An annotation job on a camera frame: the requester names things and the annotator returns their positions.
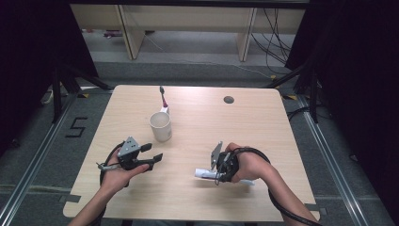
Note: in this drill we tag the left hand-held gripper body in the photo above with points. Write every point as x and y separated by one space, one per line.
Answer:
128 152

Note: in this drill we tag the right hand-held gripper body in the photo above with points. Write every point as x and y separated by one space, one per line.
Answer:
227 164

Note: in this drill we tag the white toothpaste tube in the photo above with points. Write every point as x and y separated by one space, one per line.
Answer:
204 173

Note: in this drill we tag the white cup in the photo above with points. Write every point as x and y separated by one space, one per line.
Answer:
160 127

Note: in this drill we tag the pink toothbrush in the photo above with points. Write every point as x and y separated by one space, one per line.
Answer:
163 95

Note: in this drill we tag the person's right hand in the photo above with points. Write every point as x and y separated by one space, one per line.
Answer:
251 166

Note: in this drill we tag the person's left hand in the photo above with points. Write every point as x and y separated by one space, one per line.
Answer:
120 179

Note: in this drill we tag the black tape strip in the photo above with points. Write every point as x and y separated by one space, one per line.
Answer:
70 198
315 208

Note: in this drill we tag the black metal stand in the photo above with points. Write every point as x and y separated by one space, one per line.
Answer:
313 97
57 94

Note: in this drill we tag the dark curtain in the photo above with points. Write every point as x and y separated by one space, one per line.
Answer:
360 78
31 62

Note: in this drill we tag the beige wooden desk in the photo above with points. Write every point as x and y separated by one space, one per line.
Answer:
188 17

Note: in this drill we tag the aluminium floor rail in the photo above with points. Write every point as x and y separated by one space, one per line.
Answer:
34 157
332 163

